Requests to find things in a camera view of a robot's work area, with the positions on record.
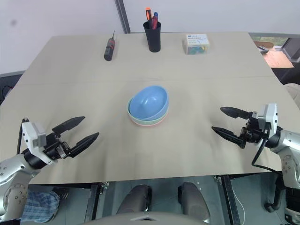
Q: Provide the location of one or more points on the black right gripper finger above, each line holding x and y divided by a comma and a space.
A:
228, 136
234, 112

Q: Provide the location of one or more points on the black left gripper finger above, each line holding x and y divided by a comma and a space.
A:
69, 123
85, 141

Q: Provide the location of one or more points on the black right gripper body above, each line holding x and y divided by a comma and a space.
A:
252, 131

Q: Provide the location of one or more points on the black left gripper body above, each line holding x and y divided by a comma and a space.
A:
55, 146

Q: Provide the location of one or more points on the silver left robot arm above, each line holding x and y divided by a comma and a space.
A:
11, 165

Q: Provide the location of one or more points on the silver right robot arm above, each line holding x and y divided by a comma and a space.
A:
288, 143

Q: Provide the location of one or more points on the pink bowl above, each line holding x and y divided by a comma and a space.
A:
146, 125

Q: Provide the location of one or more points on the green bowl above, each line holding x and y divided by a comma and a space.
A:
150, 121

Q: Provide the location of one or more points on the blue bowl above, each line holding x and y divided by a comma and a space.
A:
147, 103

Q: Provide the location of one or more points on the beige cushion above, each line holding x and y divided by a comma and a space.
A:
294, 93

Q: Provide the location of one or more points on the blue checked cloth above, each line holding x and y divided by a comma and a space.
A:
39, 206

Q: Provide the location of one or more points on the brown cardboard box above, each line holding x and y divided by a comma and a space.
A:
279, 58

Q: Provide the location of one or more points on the dark rounded shape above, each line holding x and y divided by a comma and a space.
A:
193, 201
136, 199

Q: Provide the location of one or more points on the clear box of coloured pins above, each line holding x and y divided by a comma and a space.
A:
196, 44

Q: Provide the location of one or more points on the black box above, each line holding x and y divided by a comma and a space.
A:
291, 49

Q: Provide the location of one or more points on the black screwdriver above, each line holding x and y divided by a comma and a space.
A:
109, 48

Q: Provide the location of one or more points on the grey robot torso edge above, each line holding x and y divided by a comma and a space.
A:
145, 218

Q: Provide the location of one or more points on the black pen cup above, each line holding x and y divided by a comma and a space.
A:
153, 38

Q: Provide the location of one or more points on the red and blue screwdriver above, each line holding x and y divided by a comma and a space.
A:
154, 22

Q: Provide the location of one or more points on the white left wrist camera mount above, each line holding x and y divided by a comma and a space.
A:
35, 134

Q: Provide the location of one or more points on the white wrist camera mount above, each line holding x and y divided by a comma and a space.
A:
269, 114
35, 134

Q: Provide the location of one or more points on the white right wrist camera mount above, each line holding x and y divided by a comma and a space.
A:
269, 114

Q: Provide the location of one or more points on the black table frame leg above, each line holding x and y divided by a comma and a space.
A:
229, 199
92, 201

